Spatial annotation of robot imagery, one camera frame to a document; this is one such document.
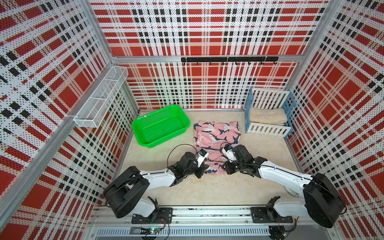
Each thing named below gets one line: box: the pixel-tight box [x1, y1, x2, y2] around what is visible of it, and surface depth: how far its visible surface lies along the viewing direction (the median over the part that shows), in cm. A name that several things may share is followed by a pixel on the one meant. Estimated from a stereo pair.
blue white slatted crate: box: [244, 86, 297, 139], surface depth 110 cm
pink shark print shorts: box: [193, 121, 242, 176], surface depth 104 cm
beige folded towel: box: [249, 107, 288, 126], surface depth 110 cm
